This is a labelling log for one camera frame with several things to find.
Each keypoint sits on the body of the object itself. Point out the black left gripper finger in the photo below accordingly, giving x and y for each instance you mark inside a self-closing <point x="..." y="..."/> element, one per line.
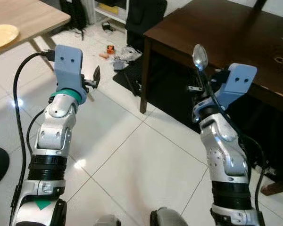
<point x="96" y="75"/>

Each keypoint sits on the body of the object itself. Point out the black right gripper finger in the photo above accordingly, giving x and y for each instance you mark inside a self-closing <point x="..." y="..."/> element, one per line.
<point x="194" y="88"/>

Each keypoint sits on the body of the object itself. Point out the silver metal spoon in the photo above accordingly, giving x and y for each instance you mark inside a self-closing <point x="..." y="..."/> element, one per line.
<point x="200" y="57"/>

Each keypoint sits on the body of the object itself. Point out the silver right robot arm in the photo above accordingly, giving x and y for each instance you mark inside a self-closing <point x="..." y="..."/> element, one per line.
<point x="224" y="155"/>

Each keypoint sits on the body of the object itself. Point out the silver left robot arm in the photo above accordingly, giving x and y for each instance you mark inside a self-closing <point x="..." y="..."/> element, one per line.
<point x="56" y="127"/>

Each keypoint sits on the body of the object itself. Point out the small orange box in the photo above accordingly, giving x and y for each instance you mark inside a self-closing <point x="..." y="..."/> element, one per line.
<point x="110" y="50"/>

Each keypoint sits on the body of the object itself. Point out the dark brown wooden table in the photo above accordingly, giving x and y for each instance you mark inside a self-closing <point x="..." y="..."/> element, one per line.
<point x="226" y="28"/>

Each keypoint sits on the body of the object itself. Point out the white shelf unit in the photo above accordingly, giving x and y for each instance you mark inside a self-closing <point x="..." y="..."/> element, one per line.
<point x="111" y="16"/>

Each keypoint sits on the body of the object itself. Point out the slim black bag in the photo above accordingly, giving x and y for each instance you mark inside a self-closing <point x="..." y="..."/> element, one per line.
<point x="74" y="13"/>

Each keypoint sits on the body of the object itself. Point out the yellow item in shelf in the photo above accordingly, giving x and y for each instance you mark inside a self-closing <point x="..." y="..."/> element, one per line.
<point x="108" y="8"/>

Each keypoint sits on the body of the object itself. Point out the light wooden table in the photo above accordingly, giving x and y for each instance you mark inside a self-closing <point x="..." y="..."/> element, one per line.
<point x="28" y="14"/>

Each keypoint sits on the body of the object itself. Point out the yellow round plate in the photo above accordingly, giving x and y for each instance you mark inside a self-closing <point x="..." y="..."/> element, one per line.
<point x="2" y="36"/>

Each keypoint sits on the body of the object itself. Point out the grey right robot leg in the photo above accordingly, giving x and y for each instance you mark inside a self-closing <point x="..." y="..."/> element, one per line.
<point x="167" y="217"/>

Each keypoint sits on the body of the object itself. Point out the grey robot leg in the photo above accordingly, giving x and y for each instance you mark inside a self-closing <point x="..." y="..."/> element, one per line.
<point x="107" y="221"/>
<point x="167" y="217"/>

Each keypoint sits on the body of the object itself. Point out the grey left robot leg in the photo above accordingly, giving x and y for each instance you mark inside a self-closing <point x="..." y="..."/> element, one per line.
<point x="107" y="221"/>

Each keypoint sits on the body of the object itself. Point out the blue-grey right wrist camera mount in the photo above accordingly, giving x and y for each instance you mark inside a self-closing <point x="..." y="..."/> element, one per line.
<point x="240" y="80"/>

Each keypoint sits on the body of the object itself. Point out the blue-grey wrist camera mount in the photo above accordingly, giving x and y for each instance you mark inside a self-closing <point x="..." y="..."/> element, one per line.
<point x="240" y="80"/>
<point x="68" y="63"/>

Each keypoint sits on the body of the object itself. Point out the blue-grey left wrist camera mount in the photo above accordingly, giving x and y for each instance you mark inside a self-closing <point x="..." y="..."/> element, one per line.
<point x="68" y="63"/>

